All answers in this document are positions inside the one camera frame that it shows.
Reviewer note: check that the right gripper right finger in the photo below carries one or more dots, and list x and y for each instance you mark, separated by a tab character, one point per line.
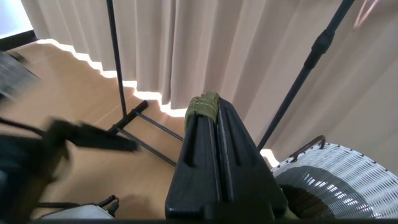
252	186

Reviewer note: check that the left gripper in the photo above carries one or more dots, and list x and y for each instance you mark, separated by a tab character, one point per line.
46	155

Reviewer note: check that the green printed t-shirt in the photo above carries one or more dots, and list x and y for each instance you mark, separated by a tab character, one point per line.
202	107

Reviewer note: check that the black clothes rack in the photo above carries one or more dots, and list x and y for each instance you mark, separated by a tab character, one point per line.
115	46

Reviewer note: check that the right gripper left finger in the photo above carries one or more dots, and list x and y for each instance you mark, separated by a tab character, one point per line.
196	186

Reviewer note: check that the white laundry basket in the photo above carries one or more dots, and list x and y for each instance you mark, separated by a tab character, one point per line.
357	177

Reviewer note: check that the pink clothes hanger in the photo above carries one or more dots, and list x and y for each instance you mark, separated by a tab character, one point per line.
362	15

